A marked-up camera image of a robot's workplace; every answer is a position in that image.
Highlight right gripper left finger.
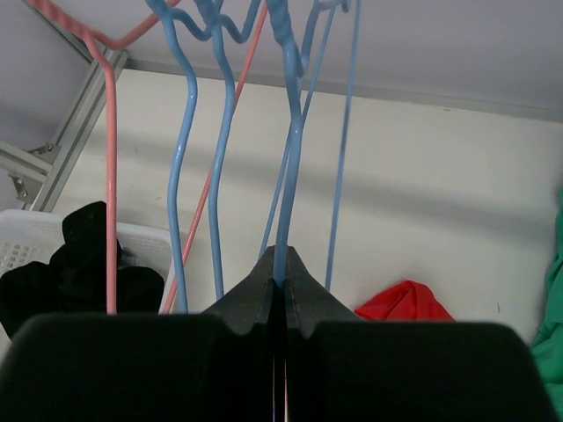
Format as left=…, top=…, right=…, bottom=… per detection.
left=1, top=249, right=275, bottom=421

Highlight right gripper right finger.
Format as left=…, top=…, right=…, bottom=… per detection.
left=284, top=248, right=557, bottom=421

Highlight red tank top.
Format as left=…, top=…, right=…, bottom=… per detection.
left=355, top=280, right=454, bottom=322

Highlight black tank top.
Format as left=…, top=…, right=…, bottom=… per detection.
left=1, top=201, right=165, bottom=338

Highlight green tank top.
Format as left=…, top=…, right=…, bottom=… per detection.
left=530, top=193, right=562, bottom=413

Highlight blue hanger with red top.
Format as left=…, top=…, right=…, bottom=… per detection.
left=260, top=1, right=362, bottom=290

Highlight pink hanger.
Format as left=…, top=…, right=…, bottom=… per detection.
left=26, top=0, right=272, bottom=316

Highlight light blue hanger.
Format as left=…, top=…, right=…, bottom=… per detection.
left=144, top=0, right=212, bottom=314

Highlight blue hanger with black top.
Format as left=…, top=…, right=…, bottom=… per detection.
left=195, top=1, right=236, bottom=300

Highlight white plastic basket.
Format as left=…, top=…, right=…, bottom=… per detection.
left=1, top=209, right=174, bottom=312

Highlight aluminium frame left posts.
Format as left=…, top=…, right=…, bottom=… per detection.
left=0, top=0, right=131, bottom=212

